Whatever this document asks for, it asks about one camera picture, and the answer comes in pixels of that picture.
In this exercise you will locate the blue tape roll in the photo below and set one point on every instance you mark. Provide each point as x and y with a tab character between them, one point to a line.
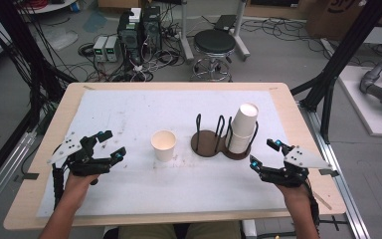
75	7

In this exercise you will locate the teal sheet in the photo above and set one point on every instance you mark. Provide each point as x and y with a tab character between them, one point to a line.
94	22

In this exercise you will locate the white round table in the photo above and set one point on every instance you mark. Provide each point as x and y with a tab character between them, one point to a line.
49	6

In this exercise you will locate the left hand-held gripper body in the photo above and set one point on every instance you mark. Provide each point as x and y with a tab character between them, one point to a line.
89	166

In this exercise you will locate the black round stool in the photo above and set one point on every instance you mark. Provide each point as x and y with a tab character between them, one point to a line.
214	41

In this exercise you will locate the black metal frame post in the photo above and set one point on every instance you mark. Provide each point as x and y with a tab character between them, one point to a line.
344	53
23	49

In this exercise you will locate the white box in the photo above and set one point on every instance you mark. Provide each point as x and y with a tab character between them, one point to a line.
135	15

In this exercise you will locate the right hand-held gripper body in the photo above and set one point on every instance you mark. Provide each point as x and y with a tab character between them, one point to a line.
286	176

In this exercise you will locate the black tape piece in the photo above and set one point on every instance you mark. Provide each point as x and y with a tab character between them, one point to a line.
30	176

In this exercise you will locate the aluminium rail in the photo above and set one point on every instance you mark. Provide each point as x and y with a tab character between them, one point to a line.
6	169
341	189

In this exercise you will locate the cardboard box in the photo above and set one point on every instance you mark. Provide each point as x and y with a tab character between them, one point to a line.
328	23

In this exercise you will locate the white table leg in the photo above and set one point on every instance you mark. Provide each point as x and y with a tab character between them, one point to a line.
249	229

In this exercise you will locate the black laptop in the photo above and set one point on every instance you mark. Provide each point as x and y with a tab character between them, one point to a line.
225	22

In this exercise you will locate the white table sheet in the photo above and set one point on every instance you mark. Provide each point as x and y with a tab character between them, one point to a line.
162	189

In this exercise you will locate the person's right hand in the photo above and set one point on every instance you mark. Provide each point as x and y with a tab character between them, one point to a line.
295	195

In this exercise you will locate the clear plastic bag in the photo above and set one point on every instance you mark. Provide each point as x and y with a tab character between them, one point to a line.
61	38

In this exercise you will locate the white paper cup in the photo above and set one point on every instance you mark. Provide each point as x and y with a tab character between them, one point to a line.
164	149

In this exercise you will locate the person's khaki trousers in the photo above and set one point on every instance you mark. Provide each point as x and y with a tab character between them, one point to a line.
146	232

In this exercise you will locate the grey power supply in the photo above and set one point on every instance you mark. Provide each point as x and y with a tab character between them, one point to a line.
111	49
99	49

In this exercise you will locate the white metal stand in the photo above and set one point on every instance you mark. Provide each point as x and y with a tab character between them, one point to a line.
184	33

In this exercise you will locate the white platform board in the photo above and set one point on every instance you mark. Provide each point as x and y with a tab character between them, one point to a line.
361	106

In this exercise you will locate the black computer tower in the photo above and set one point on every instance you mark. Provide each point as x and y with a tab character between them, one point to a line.
129	35
152	28

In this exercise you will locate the person's left hand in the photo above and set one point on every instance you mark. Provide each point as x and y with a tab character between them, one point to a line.
78	189

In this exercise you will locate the stack of white cups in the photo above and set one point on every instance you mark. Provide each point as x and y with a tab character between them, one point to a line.
243	127

